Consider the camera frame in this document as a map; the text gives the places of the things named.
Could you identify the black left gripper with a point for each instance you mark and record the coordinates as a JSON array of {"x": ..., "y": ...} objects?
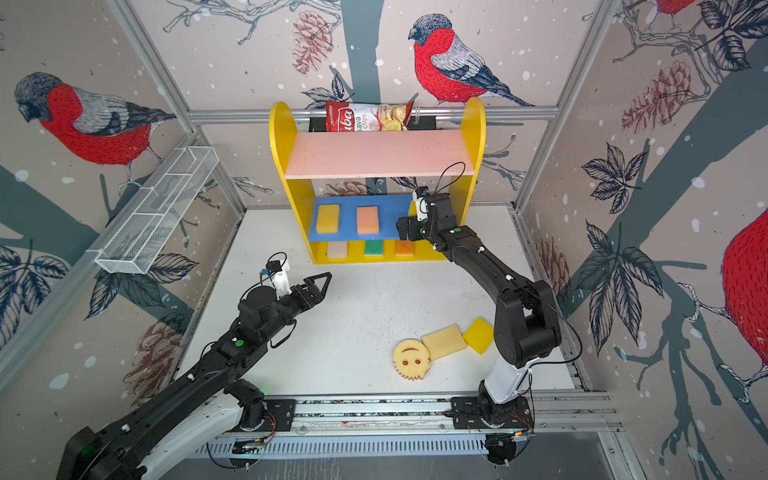
[{"x": 316, "y": 295}]

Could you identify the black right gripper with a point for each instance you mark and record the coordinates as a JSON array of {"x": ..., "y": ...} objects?
[{"x": 403, "y": 225}]

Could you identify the orange scouring sponge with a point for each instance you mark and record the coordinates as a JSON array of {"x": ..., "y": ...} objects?
[{"x": 404, "y": 248}]

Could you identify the green scouring sponge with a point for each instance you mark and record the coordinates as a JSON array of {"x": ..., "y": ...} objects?
[{"x": 374, "y": 248}]

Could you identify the salmon pink sponge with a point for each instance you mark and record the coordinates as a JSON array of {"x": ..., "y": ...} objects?
[{"x": 367, "y": 220}]

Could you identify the pale pink sponge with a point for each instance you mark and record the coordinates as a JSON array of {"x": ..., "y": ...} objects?
[{"x": 337, "y": 250}]

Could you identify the yellow rectangular sponge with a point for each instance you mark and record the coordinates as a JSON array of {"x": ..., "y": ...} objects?
[{"x": 327, "y": 219}]

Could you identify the cream beige sponge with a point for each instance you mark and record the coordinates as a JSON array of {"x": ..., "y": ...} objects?
[{"x": 444, "y": 342}]

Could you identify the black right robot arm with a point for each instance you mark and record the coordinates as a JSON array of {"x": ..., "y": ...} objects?
[{"x": 526, "y": 323}]

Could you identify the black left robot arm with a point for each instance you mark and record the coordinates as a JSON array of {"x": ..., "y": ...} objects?
[{"x": 115, "y": 452}]

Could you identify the yellow wooden shelf unit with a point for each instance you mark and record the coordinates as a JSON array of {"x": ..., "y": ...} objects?
[{"x": 380, "y": 169}]

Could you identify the smiley face sponge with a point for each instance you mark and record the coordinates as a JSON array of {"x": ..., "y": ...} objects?
[{"x": 411, "y": 359}]

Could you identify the red chips bag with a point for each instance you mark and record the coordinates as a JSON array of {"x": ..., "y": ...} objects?
[{"x": 345, "y": 112}]

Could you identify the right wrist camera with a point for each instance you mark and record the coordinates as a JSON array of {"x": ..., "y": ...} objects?
[{"x": 419, "y": 199}]

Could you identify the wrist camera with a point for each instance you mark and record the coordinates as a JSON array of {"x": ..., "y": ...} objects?
[
  {"x": 277, "y": 274},
  {"x": 419, "y": 199}
]

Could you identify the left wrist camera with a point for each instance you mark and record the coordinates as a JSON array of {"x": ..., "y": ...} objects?
[{"x": 277, "y": 274}]

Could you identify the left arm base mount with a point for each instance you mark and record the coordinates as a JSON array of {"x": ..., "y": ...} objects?
[{"x": 270, "y": 415}]

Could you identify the white wire mesh basket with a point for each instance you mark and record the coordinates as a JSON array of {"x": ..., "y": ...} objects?
[{"x": 140, "y": 238}]

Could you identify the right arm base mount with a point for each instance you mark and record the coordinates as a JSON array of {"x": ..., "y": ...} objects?
[{"x": 480, "y": 412}]

